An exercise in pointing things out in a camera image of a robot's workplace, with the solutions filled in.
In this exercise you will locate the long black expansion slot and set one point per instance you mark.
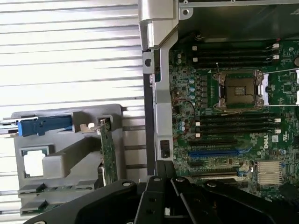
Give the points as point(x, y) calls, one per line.
point(210, 177)

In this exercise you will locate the thin metal locking lever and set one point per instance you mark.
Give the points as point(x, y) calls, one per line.
point(280, 72)

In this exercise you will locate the green RAM stick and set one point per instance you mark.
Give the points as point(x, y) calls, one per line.
point(60, 188)
point(51, 206)

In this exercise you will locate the silver metal PC case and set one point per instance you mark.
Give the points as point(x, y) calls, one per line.
point(163, 112)

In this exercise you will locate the CPU socket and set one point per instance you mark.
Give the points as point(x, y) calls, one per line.
point(238, 91)

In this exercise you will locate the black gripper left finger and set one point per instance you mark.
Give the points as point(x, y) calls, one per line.
point(109, 198)

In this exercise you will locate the green Dell motherboard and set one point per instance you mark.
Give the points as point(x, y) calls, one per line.
point(257, 144)

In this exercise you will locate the grey plastic parts rack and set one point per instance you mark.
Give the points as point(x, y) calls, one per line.
point(74, 149)

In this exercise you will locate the black RAM slot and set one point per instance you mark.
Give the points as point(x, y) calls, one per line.
point(233, 121)
point(233, 65)
point(233, 114)
point(233, 134)
point(233, 127)
point(233, 58)
point(233, 53)
point(233, 47)

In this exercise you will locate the silver finned chipset heatsink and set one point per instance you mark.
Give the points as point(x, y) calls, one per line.
point(269, 172)

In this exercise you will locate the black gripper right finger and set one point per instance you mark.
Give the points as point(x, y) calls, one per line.
point(233, 200)

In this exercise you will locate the metal socket cover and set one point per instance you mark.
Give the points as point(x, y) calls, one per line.
point(266, 98)

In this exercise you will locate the green graphics card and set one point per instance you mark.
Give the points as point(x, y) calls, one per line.
point(108, 149)

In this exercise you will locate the silver CPU chip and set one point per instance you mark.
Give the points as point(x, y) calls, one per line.
point(35, 164)

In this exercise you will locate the short black expansion slot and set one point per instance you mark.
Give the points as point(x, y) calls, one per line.
point(210, 142)

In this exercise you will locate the blue expansion slot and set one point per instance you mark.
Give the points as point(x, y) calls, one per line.
point(210, 154)

